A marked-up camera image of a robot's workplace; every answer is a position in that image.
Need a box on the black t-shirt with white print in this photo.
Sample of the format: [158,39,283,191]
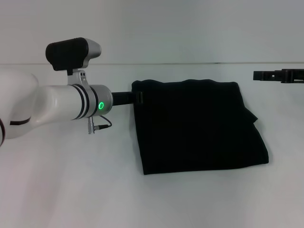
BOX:
[131,79,270,176]

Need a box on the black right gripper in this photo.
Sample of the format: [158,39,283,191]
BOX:
[253,68,304,84]

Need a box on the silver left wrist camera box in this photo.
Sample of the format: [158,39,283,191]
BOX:
[45,37,103,76]

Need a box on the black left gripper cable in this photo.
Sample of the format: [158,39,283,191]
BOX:
[88,115,113,135]

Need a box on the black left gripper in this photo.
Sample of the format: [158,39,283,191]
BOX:
[111,91,144,107]

